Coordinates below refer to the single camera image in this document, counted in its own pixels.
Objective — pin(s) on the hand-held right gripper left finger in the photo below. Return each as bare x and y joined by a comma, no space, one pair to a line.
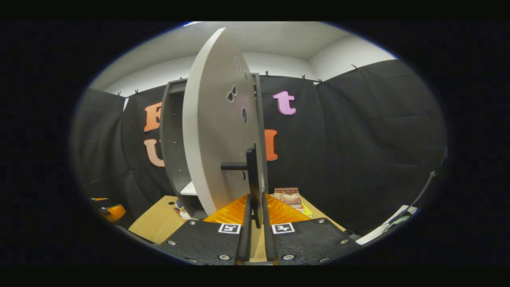
199,243

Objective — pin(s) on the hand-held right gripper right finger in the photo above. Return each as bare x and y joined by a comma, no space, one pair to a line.
314,243

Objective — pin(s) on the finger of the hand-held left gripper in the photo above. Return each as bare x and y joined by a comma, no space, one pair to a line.
99,199
115,212

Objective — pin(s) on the grey cabinet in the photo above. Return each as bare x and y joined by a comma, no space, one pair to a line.
173,139

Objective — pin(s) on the pale cabinet door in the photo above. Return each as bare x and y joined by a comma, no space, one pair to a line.
215,119

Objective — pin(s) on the white cabinet shelf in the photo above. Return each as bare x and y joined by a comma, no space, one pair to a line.
189,189

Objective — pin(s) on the penguin plush toy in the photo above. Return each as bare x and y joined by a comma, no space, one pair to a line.
183,213

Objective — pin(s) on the brown cover book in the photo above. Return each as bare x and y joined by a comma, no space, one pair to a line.
289,196

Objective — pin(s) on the white paper sheet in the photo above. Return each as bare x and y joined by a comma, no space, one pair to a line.
382,229

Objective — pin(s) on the black backdrop cloth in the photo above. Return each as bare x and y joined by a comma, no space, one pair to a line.
358,139

